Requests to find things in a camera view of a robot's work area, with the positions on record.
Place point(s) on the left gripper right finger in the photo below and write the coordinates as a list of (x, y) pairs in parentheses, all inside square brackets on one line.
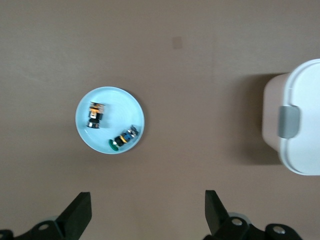
[(220, 222)]

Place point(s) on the small black yellow object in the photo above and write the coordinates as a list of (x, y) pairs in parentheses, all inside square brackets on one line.
[(123, 138)]

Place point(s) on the light blue round plate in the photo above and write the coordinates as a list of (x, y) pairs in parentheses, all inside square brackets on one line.
[(117, 107)]

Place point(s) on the orange push-button switch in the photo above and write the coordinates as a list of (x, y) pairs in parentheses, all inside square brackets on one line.
[(96, 115)]

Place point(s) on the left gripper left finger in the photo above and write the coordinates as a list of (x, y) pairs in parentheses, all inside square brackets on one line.
[(72, 217)]

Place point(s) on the white lidded box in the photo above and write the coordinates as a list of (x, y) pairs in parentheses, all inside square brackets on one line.
[(307, 100)]

